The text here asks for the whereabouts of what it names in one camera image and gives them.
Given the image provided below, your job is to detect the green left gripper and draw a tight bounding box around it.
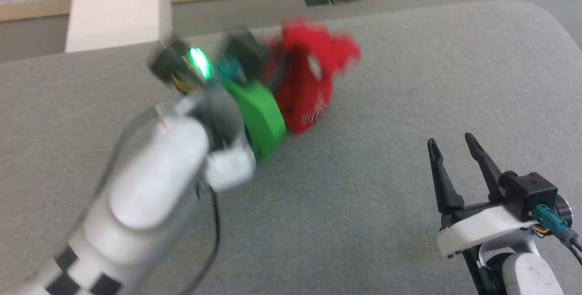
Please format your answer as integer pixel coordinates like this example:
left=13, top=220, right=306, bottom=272
left=225, top=56, right=287, bottom=164

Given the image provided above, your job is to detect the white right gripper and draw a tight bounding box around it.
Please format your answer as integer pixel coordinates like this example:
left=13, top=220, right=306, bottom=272
left=427, top=133, right=538, bottom=259

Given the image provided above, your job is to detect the red garment with white trim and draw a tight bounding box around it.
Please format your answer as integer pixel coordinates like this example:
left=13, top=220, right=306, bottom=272
left=261, top=17, right=363, bottom=135

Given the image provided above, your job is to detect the grey fabric sofa cushion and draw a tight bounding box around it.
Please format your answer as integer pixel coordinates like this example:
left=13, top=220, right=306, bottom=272
left=0, top=0, right=582, bottom=295

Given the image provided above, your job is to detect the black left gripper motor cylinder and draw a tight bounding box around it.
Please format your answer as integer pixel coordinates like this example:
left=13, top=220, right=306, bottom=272
left=149, top=40, right=214, bottom=95

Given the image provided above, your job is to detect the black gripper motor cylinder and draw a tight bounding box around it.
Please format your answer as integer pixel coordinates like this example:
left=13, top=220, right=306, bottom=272
left=552, top=197, right=574, bottom=231
left=149, top=40, right=214, bottom=95

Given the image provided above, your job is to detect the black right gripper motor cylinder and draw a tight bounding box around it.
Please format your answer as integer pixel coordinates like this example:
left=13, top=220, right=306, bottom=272
left=552, top=197, right=574, bottom=231

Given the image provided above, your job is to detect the white rectangular box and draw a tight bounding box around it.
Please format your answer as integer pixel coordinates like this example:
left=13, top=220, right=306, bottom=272
left=65, top=0, right=173, bottom=53

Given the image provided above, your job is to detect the right teal plug black cable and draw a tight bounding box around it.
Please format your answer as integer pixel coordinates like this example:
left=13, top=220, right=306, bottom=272
left=530, top=204, right=582, bottom=266

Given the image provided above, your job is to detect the teal plug black cable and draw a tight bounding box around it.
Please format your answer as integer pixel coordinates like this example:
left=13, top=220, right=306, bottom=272
left=182, top=56, right=248, bottom=295
left=530, top=204, right=582, bottom=266

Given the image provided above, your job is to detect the left teal plug black cable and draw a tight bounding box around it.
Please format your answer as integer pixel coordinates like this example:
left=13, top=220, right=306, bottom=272
left=182, top=56, right=248, bottom=295

